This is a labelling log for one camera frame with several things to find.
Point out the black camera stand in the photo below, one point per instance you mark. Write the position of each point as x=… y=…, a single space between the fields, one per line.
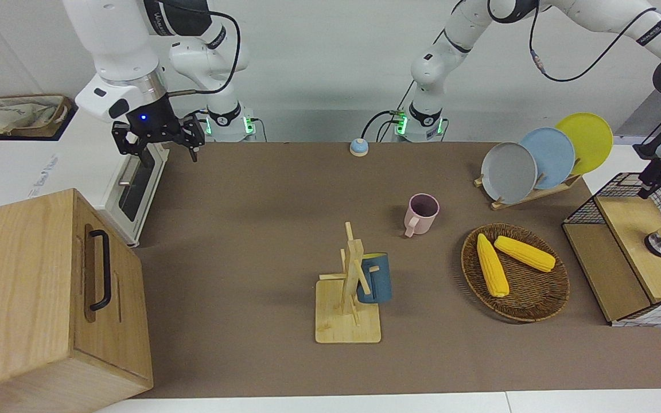
x=646 y=152

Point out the wooden plate rack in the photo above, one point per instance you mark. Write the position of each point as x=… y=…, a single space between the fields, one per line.
x=537 y=194

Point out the white toaster oven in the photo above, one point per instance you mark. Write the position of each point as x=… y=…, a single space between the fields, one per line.
x=78 y=166

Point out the wooden box insert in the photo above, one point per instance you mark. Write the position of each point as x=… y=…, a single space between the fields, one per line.
x=623 y=275

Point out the dark blue mug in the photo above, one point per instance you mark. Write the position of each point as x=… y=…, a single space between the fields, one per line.
x=379 y=281

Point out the grey plate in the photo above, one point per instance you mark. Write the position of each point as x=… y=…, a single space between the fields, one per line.
x=508 y=172

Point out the yellow corn cob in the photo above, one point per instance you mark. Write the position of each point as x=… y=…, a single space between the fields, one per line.
x=492 y=267
x=525 y=255

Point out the round wicker basket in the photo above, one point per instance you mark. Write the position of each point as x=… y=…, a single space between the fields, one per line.
x=531 y=298

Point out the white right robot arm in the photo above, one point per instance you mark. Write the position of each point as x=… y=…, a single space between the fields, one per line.
x=112 y=40

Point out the pink mug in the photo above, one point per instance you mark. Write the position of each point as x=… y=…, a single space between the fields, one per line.
x=422 y=221

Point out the wooden cabinet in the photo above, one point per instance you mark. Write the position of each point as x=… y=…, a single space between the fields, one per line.
x=26 y=298

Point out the brown table mat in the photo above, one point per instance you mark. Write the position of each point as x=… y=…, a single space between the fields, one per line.
x=422 y=355

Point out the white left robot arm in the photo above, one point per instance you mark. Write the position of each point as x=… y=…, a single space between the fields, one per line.
x=439 y=63

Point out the cardboard box with paper bag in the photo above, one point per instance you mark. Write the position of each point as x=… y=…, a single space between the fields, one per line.
x=15 y=117

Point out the light blue plate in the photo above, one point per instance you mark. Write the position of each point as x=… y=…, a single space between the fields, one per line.
x=554 y=155

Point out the blue round call bell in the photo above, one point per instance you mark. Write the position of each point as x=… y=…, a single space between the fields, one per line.
x=358 y=148

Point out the wooden mug rack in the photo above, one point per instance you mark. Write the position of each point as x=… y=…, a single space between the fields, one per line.
x=342 y=324

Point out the yellow plate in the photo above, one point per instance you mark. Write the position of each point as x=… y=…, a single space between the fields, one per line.
x=591 y=137

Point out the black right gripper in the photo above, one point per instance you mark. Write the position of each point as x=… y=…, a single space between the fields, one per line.
x=150 y=120

